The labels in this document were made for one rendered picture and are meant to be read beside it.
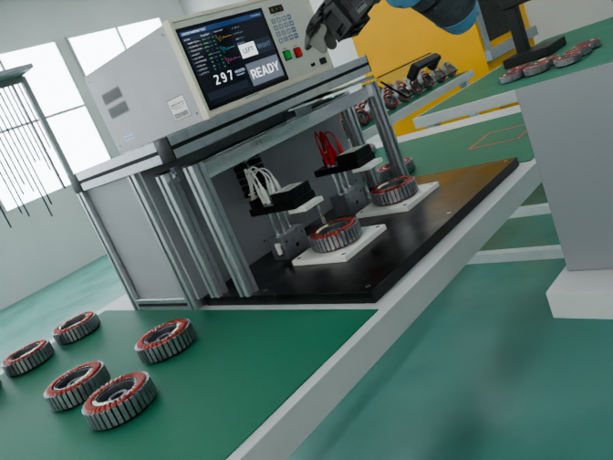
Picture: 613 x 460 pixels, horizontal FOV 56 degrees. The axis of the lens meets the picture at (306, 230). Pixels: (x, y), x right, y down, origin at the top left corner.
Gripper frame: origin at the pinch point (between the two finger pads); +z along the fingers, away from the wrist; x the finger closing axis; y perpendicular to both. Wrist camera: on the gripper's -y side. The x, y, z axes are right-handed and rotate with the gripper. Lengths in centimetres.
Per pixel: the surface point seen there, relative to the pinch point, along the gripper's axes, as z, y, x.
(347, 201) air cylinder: 21.7, 32.0, 0.4
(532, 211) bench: 67, 80, 141
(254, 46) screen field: 4.9, -6.2, -9.0
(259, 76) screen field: 7.6, -0.4, -10.9
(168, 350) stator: 23, 36, -59
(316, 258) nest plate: 12.2, 39.1, -27.8
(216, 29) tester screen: 2.7, -11.1, -17.6
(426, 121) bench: 76, 16, 137
